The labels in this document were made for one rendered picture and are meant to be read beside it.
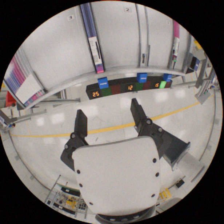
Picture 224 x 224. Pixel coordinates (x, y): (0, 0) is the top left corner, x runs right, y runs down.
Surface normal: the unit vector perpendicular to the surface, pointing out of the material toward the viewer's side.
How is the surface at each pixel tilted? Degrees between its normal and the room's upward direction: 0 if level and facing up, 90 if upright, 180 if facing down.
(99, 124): 0
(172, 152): 90
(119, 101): 0
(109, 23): 47
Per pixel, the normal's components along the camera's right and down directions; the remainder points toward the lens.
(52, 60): 0.14, 0.81
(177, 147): -0.60, -0.79
